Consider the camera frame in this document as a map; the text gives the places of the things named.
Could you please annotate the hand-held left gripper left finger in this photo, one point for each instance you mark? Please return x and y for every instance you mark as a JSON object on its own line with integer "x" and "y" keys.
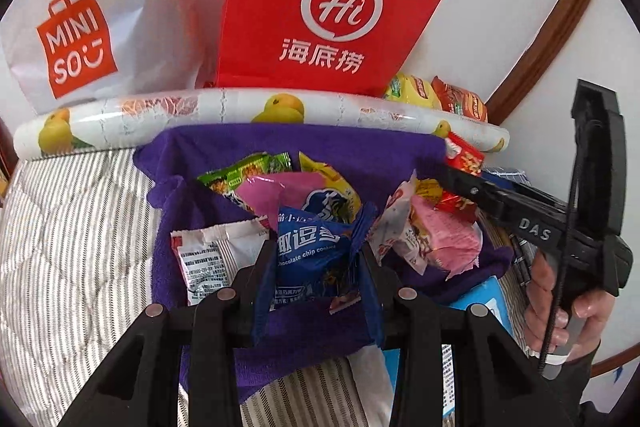
{"x": 260, "y": 307}

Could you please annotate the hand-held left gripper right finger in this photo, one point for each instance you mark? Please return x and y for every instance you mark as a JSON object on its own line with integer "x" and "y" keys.
{"x": 372, "y": 297}

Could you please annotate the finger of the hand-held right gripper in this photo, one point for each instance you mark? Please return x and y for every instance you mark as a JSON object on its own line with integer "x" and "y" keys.
{"x": 530, "y": 234}
{"x": 500, "y": 192}

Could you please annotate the red snack packet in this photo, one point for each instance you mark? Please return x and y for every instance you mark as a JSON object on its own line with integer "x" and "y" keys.
{"x": 465, "y": 157}

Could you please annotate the blue cookie packet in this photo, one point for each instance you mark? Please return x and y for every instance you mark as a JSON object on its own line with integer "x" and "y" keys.
{"x": 310, "y": 257}

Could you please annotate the white snack packet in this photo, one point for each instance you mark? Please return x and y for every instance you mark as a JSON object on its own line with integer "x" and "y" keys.
{"x": 215, "y": 252}

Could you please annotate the pale pink snack packet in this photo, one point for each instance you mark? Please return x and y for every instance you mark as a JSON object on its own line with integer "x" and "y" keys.
{"x": 400, "y": 227}

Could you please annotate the green snack packet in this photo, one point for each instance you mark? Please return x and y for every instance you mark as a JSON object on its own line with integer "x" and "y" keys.
{"x": 235, "y": 174}

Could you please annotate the purple cloth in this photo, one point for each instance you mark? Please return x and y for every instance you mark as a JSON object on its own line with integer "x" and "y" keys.
{"x": 350, "y": 147}

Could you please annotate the person's right forearm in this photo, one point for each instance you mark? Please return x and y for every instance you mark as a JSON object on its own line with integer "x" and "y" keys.
{"x": 585, "y": 387}

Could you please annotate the person's right hand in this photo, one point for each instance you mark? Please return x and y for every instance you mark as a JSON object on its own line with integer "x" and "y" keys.
{"x": 540, "y": 302}

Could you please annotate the grey plaid folded cloth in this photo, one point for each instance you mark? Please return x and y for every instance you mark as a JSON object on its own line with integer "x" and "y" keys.
{"x": 521, "y": 257}

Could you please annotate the blue tissue box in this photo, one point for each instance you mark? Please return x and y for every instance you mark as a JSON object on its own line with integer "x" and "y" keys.
{"x": 482, "y": 302}

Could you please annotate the orange chips bag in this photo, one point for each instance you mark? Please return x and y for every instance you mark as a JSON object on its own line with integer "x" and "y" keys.
{"x": 460, "y": 104}

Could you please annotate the yellow chips bag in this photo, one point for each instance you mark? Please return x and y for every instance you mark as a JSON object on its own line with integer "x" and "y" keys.
{"x": 415, "y": 92}

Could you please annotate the striped quilted pad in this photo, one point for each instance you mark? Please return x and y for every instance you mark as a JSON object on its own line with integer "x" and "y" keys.
{"x": 75, "y": 232}

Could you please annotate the fruit print paper roll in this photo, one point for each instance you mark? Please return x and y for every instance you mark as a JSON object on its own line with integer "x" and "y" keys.
{"x": 200, "y": 107}

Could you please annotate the white plastic shopping bag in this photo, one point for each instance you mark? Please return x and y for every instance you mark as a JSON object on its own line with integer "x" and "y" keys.
{"x": 150, "y": 7}

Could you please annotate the brown wooden door frame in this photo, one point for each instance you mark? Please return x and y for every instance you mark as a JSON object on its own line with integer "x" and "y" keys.
{"x": 550, "y": 37}

